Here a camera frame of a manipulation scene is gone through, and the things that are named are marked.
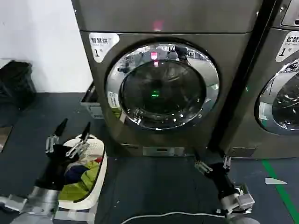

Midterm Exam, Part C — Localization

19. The grey dryer with number sticker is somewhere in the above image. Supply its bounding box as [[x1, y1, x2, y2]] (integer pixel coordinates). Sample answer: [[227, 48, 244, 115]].
[[71, 0, 278, 157], [219, 0, 299, 161]]

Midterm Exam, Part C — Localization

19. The white paper scrap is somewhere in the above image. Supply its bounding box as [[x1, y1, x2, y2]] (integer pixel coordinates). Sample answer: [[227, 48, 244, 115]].
[[264, 177, 288, 185]]

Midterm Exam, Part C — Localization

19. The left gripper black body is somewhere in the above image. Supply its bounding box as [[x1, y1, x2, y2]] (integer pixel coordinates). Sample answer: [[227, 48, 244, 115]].
[[35, 144, 81, 191]]

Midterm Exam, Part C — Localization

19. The round glass dryer door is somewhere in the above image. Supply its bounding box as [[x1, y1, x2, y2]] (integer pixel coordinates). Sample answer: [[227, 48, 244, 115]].
[[254, 58, 299, 136], [104, 42, 221, 130]]

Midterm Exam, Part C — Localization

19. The grey cable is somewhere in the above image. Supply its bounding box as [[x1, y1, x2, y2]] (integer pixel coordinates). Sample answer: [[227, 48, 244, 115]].
[[121, 210, 225, 224]]

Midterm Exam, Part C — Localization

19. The green garment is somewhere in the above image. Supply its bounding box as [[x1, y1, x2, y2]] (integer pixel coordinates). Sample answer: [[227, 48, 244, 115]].
[[57, 160, 100, 202]]

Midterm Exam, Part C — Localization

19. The green floor tape strip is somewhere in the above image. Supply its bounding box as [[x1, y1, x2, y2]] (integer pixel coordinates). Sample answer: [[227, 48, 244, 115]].
[[261, 159, 299, 224]]

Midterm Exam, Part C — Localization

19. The white perforated laundry basket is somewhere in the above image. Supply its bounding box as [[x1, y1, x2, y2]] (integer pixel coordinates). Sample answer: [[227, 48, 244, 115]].
[[57, 137, 108, 210]]

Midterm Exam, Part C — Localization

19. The white garment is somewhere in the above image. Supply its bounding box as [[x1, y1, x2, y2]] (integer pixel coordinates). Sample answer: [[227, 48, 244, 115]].
[[78, 151, 101, 164]]

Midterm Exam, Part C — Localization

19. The dark blue garment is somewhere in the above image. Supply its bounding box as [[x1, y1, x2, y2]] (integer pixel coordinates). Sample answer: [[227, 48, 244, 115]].
[[64, 165, 90, 185]]

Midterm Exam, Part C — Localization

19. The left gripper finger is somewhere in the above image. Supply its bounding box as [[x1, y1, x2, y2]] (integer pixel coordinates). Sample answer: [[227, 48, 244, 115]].
[[65, 121, 92, 157], [45, 118, 69, 154]]

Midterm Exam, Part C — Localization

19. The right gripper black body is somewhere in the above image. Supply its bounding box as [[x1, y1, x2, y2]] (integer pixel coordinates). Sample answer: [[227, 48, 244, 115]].
[[207, 161, 239, 200]]

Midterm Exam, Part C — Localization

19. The brown cardboard sheet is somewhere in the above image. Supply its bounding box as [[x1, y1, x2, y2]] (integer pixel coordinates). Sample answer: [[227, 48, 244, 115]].
[[0, 126, 14, 153]]

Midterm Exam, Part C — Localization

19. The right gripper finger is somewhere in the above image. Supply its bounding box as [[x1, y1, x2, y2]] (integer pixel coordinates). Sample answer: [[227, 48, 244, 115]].
[[192, 149, 213, 174], [222, 150, 232, 169]]

